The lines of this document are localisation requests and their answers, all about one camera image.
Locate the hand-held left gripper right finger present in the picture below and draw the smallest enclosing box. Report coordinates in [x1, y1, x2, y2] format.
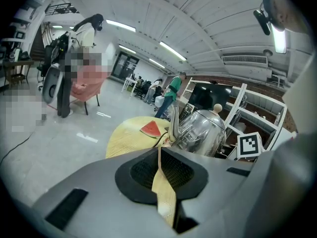
[161, 147, 255, 234]

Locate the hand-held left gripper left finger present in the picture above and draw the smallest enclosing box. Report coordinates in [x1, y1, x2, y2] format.
[32, 147, 174, 238]

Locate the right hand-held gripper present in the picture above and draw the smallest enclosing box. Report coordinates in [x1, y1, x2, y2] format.
[234, 132, 265, 162]

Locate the stainless steel kettle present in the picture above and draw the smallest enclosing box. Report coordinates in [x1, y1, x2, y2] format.
[169, 104, 227, 158]

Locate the white metal shelf unit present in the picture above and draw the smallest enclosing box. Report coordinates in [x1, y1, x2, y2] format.
[178, 79, 288, 158]

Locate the round wooden table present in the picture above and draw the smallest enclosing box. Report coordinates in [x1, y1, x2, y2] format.
[106, 116, 174, 160]

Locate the black flat screen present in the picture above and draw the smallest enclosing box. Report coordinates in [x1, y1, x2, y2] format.
[188, 82, 233, 112]

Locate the person's white shirt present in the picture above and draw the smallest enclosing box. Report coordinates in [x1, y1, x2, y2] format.
[282, 56, 317, 138]

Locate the black remote control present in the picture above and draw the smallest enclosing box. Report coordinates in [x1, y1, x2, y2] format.
[178, 103, 194, 122]

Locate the red watermelon slice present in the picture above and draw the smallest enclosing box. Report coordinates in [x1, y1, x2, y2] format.
[140, 120, 161, 137]

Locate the white ceiling air conditioner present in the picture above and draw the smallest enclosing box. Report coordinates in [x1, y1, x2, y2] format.
[221, 55, 269, 65]

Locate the pink folding chair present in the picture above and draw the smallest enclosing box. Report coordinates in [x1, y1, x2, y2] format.
[70, 64, 107, 116]

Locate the ceiling light tube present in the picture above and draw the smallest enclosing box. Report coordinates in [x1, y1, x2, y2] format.
[118, 44, 137, 55]
[159, 41, 188, 61]
[106, 19, 136, 32]
[271, 23, 287, 54]
[148, 58, 165, 69]

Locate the black office chair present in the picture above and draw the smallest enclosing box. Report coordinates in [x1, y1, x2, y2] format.
[135, 79, 152, 100]

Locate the small white table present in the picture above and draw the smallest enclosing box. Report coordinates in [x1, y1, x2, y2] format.
[121, 77, 139, 98]

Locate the grey oval shell device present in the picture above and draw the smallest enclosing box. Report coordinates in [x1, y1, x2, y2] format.
[41, 65, 64, 104]

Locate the black double door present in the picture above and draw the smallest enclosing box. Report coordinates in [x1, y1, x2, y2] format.
[111, 52, 139, 80]

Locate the person's head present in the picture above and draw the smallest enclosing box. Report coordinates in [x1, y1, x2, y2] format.
[261, 0, 310, 33]

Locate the black head-mounted camera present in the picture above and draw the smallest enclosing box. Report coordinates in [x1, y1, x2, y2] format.
[253, 8, 272, 36]

